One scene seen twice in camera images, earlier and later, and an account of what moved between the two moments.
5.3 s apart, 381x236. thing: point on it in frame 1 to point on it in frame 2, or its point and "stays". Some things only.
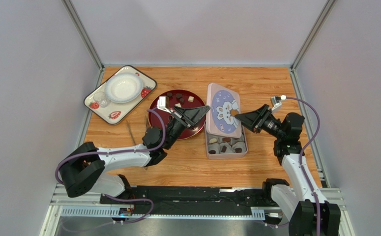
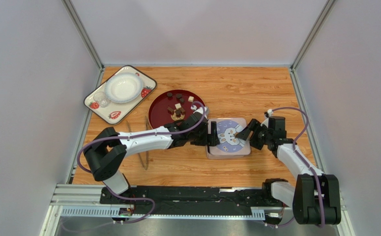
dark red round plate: (177, 98) stays
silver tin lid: (224, 103) to (226, 129)
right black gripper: (261, 119) to (253, 136)
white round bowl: (124, 87) stays
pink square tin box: (225, 140) stays
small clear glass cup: (102, 99) stays
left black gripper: (190, 116) to (211, 140)
